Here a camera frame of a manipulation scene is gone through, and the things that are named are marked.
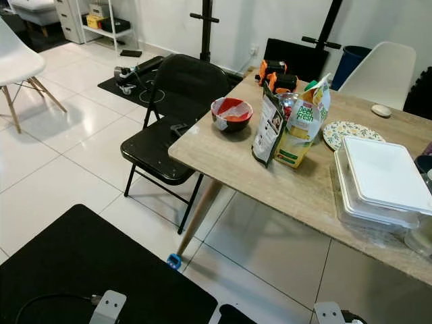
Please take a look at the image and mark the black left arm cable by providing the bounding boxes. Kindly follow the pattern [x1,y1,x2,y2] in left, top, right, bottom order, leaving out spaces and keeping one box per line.
[14,293,104,324]

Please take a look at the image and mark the black metal stand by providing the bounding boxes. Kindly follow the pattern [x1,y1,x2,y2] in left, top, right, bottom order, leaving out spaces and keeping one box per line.
[190,0,221,63]
[301,0,346,52]

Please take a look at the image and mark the yellow box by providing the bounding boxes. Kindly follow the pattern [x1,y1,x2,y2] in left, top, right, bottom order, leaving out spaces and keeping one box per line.
[86,8,109,29]

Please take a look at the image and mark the floral patterned plate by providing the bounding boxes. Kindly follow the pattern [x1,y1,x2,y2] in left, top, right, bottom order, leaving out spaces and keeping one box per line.
[321,120,386,152]

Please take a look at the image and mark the small black floor mat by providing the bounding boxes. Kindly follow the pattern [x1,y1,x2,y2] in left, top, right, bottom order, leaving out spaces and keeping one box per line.
[0,204,200,324]

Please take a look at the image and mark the blue waste bin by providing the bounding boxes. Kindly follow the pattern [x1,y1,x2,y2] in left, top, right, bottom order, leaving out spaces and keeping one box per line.
[330,45,374,92]

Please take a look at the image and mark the orange black power tool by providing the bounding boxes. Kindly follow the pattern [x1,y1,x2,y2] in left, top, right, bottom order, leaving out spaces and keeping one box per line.
[256,59,288,85]
[267,72,300,95]

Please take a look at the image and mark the black flat panel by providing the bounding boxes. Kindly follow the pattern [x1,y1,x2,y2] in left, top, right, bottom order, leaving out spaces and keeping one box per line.
[263,38,332,84]

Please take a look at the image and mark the white shell chair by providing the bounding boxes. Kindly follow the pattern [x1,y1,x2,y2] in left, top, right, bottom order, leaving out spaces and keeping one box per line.
[0,17,69,134]
[337,41,418,113]

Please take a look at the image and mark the dark bowl red inside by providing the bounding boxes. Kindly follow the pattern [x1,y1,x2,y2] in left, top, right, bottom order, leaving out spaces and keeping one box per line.
[210,97,254,133]

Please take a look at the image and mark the thin black floor mat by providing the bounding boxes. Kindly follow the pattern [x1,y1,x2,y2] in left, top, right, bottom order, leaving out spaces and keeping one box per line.
[97,55,171,110]

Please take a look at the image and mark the wooden dining table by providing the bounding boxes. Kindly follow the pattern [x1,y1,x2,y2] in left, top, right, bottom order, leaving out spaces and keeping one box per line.
[167,67,432,286]

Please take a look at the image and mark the yellow juice carton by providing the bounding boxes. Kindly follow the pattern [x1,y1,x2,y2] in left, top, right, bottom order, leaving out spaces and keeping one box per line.
[273,72,332,169]

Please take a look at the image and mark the white shelf unit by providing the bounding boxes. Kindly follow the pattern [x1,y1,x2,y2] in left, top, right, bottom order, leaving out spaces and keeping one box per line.
[54,0,134,51]

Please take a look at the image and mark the black handheld floor device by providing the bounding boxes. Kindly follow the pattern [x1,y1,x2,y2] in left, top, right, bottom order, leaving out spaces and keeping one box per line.
[113,55,167,97]

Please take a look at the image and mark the small white oval object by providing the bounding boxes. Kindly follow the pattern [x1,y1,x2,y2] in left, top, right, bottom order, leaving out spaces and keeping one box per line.
[371,104,393,119]

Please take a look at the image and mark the black folding chair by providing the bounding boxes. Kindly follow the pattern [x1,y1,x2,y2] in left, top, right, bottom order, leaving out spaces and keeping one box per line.
[119,53,235,236]

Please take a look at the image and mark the blue table leg cap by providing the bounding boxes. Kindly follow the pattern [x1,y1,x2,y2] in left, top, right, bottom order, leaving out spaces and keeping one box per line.
[167,253,184,271]

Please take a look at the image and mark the black food pouch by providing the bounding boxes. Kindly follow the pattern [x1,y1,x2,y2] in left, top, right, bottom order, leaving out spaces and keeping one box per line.
[251,84,288,167]

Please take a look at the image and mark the white plastic food container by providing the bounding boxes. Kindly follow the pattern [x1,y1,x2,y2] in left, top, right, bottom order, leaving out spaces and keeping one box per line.
[332,152,423,236]
[337,135,432,218]

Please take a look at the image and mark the silver tin can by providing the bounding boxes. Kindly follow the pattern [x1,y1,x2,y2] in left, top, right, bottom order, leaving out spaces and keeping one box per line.
[277,92,300,109]

